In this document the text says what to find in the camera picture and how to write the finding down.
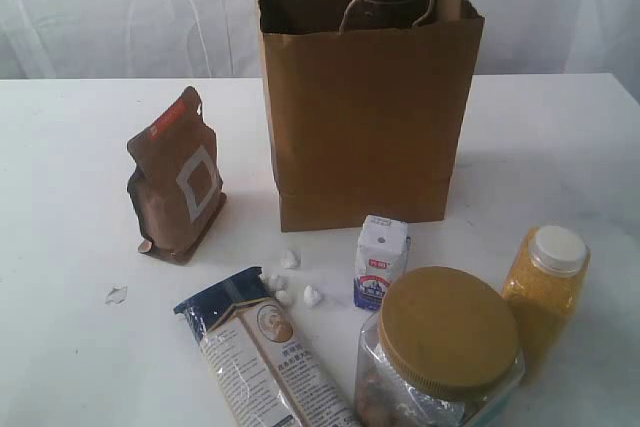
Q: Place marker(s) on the clear jar with gold lid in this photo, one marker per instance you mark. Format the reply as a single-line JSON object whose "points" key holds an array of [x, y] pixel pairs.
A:
{"points": [[442, 350]]}

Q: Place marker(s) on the yellow millet bottle white cap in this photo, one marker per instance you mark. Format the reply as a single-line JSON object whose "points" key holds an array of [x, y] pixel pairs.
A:
{"points": [[543, 287]]}

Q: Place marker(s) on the brown paper shopping bag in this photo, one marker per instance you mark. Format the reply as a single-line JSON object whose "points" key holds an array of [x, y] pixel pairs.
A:
{"points": [[364, 121]]}

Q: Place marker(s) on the white crumpled paper bit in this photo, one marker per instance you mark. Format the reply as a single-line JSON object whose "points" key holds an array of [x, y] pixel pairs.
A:
{"points": [[276, 283], [290, 260], [283, 297], [311, 296]]}

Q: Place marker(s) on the white blue milk carton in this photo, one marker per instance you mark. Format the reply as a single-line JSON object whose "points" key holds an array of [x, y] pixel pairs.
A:
{"points": [[381, 257]]}

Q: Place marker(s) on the brown kraft coffee pouch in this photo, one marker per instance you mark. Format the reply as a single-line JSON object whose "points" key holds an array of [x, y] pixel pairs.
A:
{"points": [[176, 188]]}

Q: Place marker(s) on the noodle packet blue and white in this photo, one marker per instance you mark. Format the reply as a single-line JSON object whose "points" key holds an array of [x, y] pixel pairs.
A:
{"points": [[267, 372]]}

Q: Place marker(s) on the torn clear plastic scrap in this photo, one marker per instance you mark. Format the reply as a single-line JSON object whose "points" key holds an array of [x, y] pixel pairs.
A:
{"points": [[116, 295]]}

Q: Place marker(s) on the white background curtain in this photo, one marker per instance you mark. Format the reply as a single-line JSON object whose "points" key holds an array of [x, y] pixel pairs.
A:
{"points": [[218, 38]]}

